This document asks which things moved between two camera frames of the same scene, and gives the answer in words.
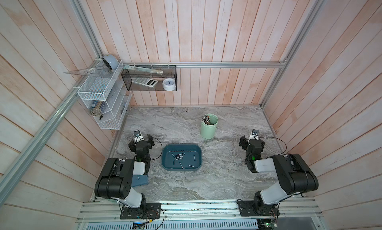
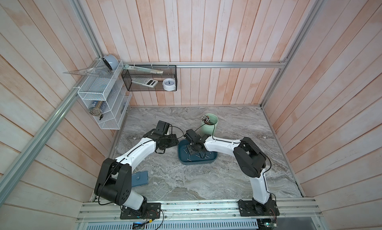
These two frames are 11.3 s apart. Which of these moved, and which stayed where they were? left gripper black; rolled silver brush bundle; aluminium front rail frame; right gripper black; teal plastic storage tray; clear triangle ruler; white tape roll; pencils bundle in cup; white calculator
Moved: teal plastic storage tray; left gripper black; right gripper black
Stayed: clear triangle ruler; white tape roll; white calculator; rolled silver brush bundle; pencils bundle in cup; aluminium front rail frame
